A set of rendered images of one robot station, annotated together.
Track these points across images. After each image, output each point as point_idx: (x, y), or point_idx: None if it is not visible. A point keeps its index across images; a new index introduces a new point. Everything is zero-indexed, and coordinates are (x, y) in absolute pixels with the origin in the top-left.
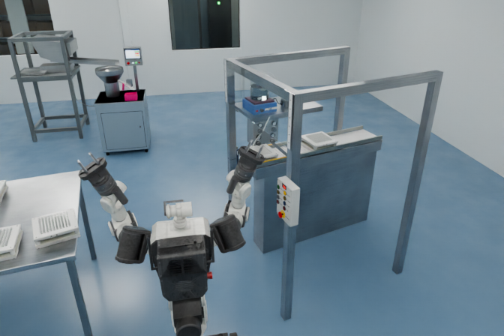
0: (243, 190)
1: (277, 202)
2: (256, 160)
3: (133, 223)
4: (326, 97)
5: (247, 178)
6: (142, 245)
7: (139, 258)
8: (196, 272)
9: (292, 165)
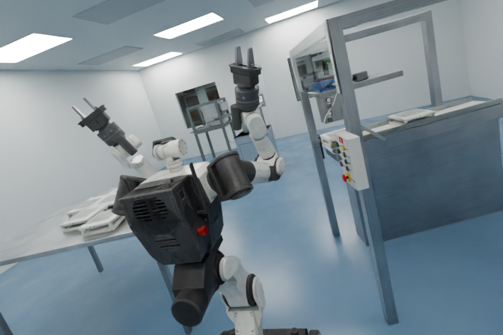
0: (248, 120)
1: (340, 164)
2: (247, 69)
3: None
4: (376, 16)
5: (248, 102)
6: None
7: None
8: (168, 220)
9: (348, 112)
